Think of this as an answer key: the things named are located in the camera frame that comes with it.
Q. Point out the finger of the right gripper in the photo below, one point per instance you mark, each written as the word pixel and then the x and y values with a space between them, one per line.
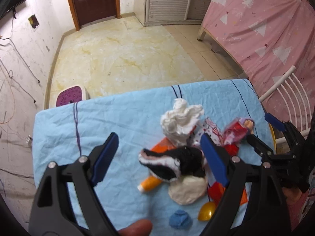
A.
pixel 259 146
pixel 275 122

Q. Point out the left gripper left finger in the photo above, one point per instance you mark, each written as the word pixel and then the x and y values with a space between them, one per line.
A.
pixel 52 212

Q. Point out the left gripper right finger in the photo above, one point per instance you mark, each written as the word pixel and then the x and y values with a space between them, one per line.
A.
pixel 266 212

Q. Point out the purple orange sock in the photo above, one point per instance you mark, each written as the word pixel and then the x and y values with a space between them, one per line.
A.
pixel 247 123

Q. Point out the orange cardboard box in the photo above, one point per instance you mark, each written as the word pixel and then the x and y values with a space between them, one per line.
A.
pixel 215 191

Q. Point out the Hello Kitty snack wrapper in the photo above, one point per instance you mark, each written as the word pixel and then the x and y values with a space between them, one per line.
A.
pixel 207 126

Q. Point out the white tissue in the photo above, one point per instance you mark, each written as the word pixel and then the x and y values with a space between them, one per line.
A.
pixel 178 123

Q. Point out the right hand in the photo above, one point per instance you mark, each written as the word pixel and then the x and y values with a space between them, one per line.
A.
pixel 292 195

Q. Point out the left hand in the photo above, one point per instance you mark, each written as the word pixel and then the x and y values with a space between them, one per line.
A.
pixel 142 227

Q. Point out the yellow round stool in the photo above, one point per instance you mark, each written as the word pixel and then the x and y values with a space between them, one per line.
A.
pixel 273 138

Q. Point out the white metal chair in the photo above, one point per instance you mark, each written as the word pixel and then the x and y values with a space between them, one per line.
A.
pixel 295 98

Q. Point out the yellow plastic egg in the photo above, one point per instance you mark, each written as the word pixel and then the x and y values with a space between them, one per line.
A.
pixel 206 212

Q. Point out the cream round pad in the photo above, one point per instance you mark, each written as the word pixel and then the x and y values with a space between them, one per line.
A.
pixel 187 189

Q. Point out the light blue bed sheet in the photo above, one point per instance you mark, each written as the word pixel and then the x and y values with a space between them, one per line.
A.
pixel 64 133

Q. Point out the blue crumpled cloth ball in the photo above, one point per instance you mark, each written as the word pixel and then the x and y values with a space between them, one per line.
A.
pixel 180 220

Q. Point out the black and white sock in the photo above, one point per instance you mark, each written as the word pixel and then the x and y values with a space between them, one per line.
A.
pixel 173 164

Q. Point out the pink bed curtain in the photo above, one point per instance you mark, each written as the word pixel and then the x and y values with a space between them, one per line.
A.
pixel 266 38

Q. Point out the orange thread spool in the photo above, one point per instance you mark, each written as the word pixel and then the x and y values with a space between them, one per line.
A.
pixel 149 184

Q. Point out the white louvered wardrobe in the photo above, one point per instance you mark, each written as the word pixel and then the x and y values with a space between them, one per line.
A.
pixel 170 12

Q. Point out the dark brown door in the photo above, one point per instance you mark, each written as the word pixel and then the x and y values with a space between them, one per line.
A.
pixel 89 11

